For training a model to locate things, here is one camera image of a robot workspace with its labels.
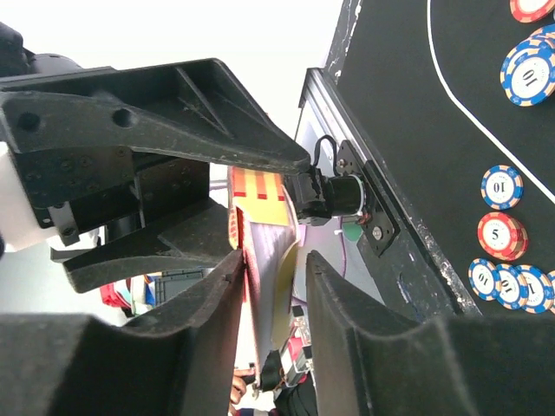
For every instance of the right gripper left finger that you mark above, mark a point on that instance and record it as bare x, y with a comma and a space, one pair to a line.
176, 359

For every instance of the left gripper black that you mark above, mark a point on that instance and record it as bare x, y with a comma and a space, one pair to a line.
192, 110

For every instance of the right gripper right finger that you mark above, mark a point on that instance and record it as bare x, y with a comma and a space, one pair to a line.
369, 360

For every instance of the blue poker chip stack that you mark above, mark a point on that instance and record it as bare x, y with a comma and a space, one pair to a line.
522, 287

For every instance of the red poker chip stack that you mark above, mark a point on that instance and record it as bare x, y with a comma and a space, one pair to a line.
502, 236

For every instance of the red chips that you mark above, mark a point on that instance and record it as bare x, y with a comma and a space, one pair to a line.
530, 11

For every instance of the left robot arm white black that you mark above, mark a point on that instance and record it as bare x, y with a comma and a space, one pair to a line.
329, 195

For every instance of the black poker felt mat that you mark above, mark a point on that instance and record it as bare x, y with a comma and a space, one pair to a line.
421, 81

